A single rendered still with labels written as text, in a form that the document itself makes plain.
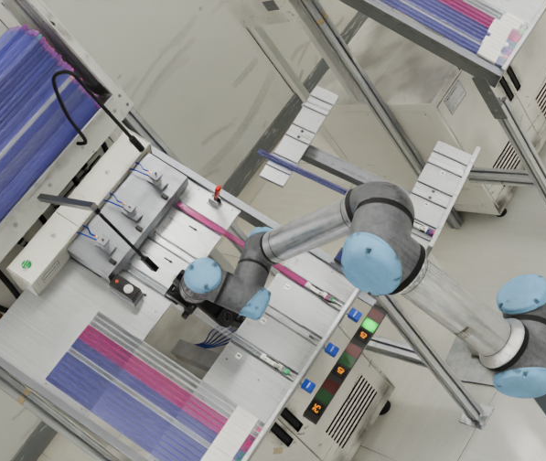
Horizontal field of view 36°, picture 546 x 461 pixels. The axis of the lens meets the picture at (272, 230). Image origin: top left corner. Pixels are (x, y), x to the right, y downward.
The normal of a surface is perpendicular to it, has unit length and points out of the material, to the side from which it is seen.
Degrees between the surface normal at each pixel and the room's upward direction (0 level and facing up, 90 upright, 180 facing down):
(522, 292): 7
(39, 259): 43
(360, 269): 83
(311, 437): 90
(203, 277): 56
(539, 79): 90
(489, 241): 0
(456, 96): 90
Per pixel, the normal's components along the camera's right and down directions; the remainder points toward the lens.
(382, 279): -0.38, 0.66
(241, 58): 0.63, 0.11
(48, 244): 0.03, -0.40
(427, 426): -0.55, -0.65
